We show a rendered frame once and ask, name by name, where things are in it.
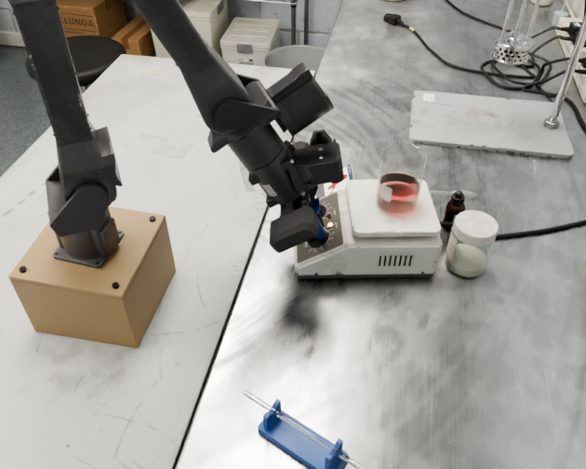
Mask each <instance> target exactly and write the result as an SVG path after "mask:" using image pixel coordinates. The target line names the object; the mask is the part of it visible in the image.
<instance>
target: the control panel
mask: <svg viewBox="0 0 586 469"><path fill-rule="evenodd" d="M319 203H320V205H323V206H325V207H326V214H325V216H324V217H323V218H322V219H323V221H324V224H325V227H326V230H327V232H328V234H329V237H328V240H327V241H326V242H325V244H324V245H323V246H321V247H319V248H311V247H310V246H309V244H308V242H307V241H306V242H304V243H302V244H299V245H297V263H300V262H302V261H306V260H309V259H310V258H312V257H315V256H317V255H320V254H322V253H324V252H327V251H329V250H331V249H333V248H337V247H339V246H341V245H343V237H342V230H341V222H340V207H339V200H338V193H337V192H335V193H334V194H331V195H328V196H326V197H324V198H322V199H320V200H319ZM329 213H330V214H332V215H331V217H330V218H327V217H326V215H327V214H329ZM330 222H332V223H333V224H332V226H330V227H328V226H327V225H328V224H329V223H330Z"/></svg>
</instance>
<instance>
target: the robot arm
mask: <svg viewBox="0 0 586 469"><path fill-rule="evenodd" d="M7 1H8V2H9V4H10V5H11V6H12V8H13V11H14V12H12V13H13V15H14V16H15V17H16V20H17V23H18V25H19V28H20V33H21V36H22V39H23V42H24V45H25V47H26V50H27V53H28V56H29V59H30V62H31V65H32V67H33V73H34V76H35V78H34V80H35V81H36V82H37V85H38V87H39V90H40V93H41V96H42V99H43V102H44V104H45V107H46V110H47V115H48V118H49V121H50V124H51V126H52V129H53V132H54V133H53V136H55V140H56V149H57V158H58V164H57V166H56V167H55V168H54V169H53V171H52V172H51V173H50V174H49V176H48V177H47V178H46V188H47V206H48V212H47V215H48V217H49V225H50V228H51V229H52V230H53V231H54V232H55V235H56V237H57V239H58V242H59V244H60V245H59V247H58V248H57V249H56V250H55V251H54V253H53V257H54V259H56V260H61V261H67V262H71V263H76V264H80V265H84V266H87V267H92V268H96V269H99V268H101V267H102V266H103V264H104V263H105V262H106V261H107V259H108V258H109V257H110V255H112V253H113V252H114V250H115V249H116V247H117V246H118V245H119V243H120V241H121V239H122V238H123V236H124V232H123V231H122V230H117V228H116V224H115V220H114V218H112V217H111V213H110V210H109V205H110V204H111V203H112V202H113V201H115V200H116V197H117V189H116V186H122V185H123V184H122V181H121V177H120V173H119V169H118V166H117V162H116V158H115V154H114V151H113V146H112V142H111V138H110V134H109V130H108V127H102V128H99V129H95V128H94V127H93V125H92V124H91V122H90V121H89V119H88V117H89V115H88V114H87V110H86V107H85V104H84V100H83V97H82V93H81V89H80V87H79V83H78V79H77V76H76V75H77V73H76V71H75V69H74V65H73V63H74V59H72V55H71V52H70V49H69V45H68V42H67V38H66V34H65V32H64V28H63V24H62V21H61V17H60V12H59V10H60V8H59V7H58V4H57V1H56V0H7ZM131 2H132V3H133V4H134V6H135V7H136V9H137V10H138V11H139V13H140V14H141V16H142V17H143V18H144V19H145V21H146V22H147V23H148V25H149V26H150V28H151V29H152V30H153V32H154V34H155V35H156V36H157V38H158V39H159V41H160V42H161V44H162V45H163V46H164V48H165V49H166V51H167V52H168V54H169V55H170V57H171V58H172V59H173V61H175V63H176V64H175V65H176V66H178V67H179V68H180V71H181V73H182V76H183V78H184V80H185V82H186V84H187V86H188V89H189V90H190V92H191V94H192V96H193V100H194V102H195V104H196V106H197V108H198V110H199V112H200V114H201V115H202V118H203V120H204V122H205V124H206V126H207V127H208V128H209V134H208V137H207V141H208V144H209V147H210V150H211V152H212V153H216V152H217V151H219V150H220V149H221V148H223V147H224V146H226V145H227V144H228V146H229V147H230V148H231V150H232V151H233V152H234V154H235V155H236V156H237V158H238V159H239V160H240V161H241V163H242V164H243V165H244V166H245V168H246V169H247V171H248V172H249V175H248V181H249V182H250V183H251V185H252V186H254V185H256V184H258V185H259V186H260V187H261V189H262V190H263V191H264V193H265V194H266V204H267V205H268V206H269V207H270V208H272V207H274V206H276V205H278V204H279V205H280V216H279V218H277V219H275V220H273V221H271V225H270V245H271V247H272V248H273V249H274V250H275V251H276V252H277V253H281V252H283V251H285V250H288V249H290V248H293V247H295V246H297V245H299V244H302V243H304V242H306V241H309V240H311V239H313V238H315V237H316V238H319V239H322V238H324V237H326V232H325V229H326V227H325V224H324V221H323V219H322V216H321V213H320V203H319V197H318V198H316V199H315V195H316V192H317V189H318V184H323V183H330V182H332V183H338V182H341V181H343V179H344V174H343V165H342V160H341V153H340V145H339V144H338V143H337V142H336V139H333V141H332V140H331V138H330V137H329V135H328V134H327V133H326V131H325V130H324V129H321V130H316V131H314V132H313V134H312V137H311V140H310V144H309V143H308V142H305V141H297V142H295V143H294V142H289V141H288V140H286V141H282V139H281V138H280V136H279V135H278V134H277V132H276V131H275V129H274V128H273V126H272V125H271V122H272V121H273V120H275V121H276V123H277V124H278V126H279V127H280V128H281V129H282V131H283V132H284V133H285V132H286V131H289V133H290V134H291V136H292V137H293V136H294V135H295V134H298V133H299V132H301V131H302V130H303V129H305V128H306V127H307V126H309V125H310V124H312V123H313V122H315V121H316V120H317V119H319V118H320V117H322V116H323V115H325V114H327V113H328V112H329V111H331V110H332V109H334V106H333V104H332V102H331V100H330V98H329V97H328V95H327V93H325V91H324V90H323V89H322V88H321V87H320V86H319V84H318V83H317V82H316V80H315V78H314V77H313V75H312V74H311V72H310V70H309V69H308V68H307V66H306V65H305V64H304V63H303V62H302V63H300V64H299V65H297V66H296V67H295V68H293V69H292V70H291V71H290V72H289V73H288V74H287V75H286V76H284V77H283V78H281V79H280V80H278V81H277V82H276V83H274V84H273V85H271V86H270V87H268V88H267V89H265V87H264V86H263V84H262V83H261V81H260V80H259V79H258V78H254V77H250V76H246V75H242V74H236V73H235V71H234V70H233V68H232V67H231V66H230V65H229V64H228V63H227V62H226V61H225V60H224V59H223V58H222V57H221V56H220V54H219V53H218V52H217V51H215V50H214V49H213V48H212V47H211V46H210V45H209V44H208V43H207V42H206V41H205V40H204V39H203V38H202V37H201V36H200V35H201V34H200V33H199V32H197V30H196V29H195V27H194V26H193V23H192V22H191V20H190V19H189V17H188V16H187V14H186V12H185V11H184V9H183V8H182V6H181V5H180V2H179V1H178V0H131ZM323 226H324V227H325V229H324V227H323Z"/></svg>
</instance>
